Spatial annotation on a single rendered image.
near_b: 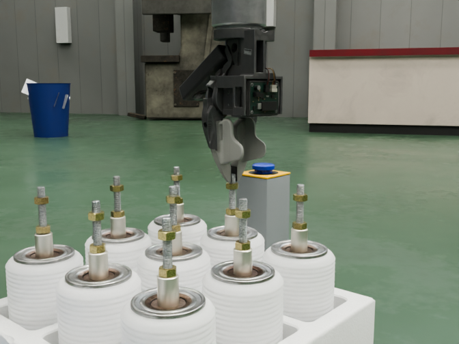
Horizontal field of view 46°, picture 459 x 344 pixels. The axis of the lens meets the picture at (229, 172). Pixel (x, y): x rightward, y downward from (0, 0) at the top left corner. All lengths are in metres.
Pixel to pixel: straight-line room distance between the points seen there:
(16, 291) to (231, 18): 0.44
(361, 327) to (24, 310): 0.43
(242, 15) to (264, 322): 0.39
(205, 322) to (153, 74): 6.94
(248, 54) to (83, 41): 8.71
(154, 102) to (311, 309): 6.79
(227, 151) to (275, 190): 0.21
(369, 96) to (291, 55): 2.87
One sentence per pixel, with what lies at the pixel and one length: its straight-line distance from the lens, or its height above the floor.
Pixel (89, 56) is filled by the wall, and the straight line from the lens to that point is 9.33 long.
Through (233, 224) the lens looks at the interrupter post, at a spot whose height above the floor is 0.27.
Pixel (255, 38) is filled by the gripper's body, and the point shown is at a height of 0.53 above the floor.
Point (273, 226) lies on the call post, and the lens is 0.95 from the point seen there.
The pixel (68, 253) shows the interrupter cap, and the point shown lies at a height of 0.25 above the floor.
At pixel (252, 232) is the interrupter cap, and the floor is 0.25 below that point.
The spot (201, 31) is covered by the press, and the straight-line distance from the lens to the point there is 7.33.
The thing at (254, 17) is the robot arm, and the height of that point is 0.56.
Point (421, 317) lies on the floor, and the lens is 1.20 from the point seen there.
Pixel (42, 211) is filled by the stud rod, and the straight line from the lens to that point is 0.72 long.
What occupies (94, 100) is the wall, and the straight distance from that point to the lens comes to 9.29.
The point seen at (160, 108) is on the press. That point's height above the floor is 0.16.
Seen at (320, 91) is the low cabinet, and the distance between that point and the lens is 5.48.
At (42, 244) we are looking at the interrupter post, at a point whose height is 0.27.
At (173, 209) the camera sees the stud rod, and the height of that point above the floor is 0.31.
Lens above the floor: 0.47
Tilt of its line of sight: 9 degrees down
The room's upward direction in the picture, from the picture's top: straight up
